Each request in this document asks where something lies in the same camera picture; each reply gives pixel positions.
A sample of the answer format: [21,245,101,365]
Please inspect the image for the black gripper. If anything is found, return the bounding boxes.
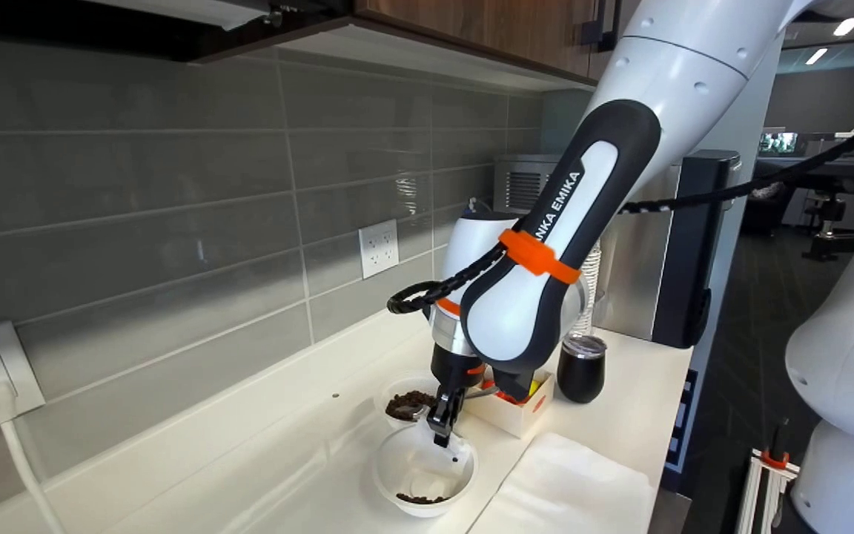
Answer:
[426,346,486,450]

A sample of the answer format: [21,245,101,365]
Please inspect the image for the thin white paper towel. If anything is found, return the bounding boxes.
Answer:
[384,425,475,491]

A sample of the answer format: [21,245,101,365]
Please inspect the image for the white bowl with few crumbs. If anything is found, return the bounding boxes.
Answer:
[371,422,480,521]

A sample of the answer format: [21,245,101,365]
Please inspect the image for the large embossed white paper towel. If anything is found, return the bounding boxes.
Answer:
[466,429,657,534]

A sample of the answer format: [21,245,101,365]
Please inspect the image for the white bowl full of bits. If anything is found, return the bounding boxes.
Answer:
[380,374,445,428]

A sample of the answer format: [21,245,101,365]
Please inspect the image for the brown food bits pile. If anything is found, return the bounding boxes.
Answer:
[381,389,437,425]

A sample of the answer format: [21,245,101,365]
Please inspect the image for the open cardboard box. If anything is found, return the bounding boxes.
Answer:
[467,368,558,441]

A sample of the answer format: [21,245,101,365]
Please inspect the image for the brown food crumbs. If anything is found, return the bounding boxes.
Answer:
[394,485,451,508]

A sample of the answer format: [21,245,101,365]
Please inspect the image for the black steel tumbler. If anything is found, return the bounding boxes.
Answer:
[553,331,609,405]

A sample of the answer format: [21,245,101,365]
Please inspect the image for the stainless steel panel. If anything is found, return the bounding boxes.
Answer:
[592,204,681,343]

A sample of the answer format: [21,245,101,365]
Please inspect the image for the black tall appliance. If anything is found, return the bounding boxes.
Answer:
[648,146,743,350]

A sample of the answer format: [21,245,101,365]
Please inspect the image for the white stand with orange clamp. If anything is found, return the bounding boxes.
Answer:
[734,417,804,534]

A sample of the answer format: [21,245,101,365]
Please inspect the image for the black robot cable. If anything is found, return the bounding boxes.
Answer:
[381,104,854,321]

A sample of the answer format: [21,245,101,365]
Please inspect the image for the white four-socket wall outlet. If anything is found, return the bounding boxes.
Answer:
[356,217,403,282]

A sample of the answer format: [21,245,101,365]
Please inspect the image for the wooden wall cabinet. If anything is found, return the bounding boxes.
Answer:
[185,0,646,98]

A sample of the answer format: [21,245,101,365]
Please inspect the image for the black cabinet handle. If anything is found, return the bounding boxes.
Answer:
[584,0,626,54]

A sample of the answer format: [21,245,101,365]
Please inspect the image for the white power cable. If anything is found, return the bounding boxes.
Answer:
[0,417,64,534]

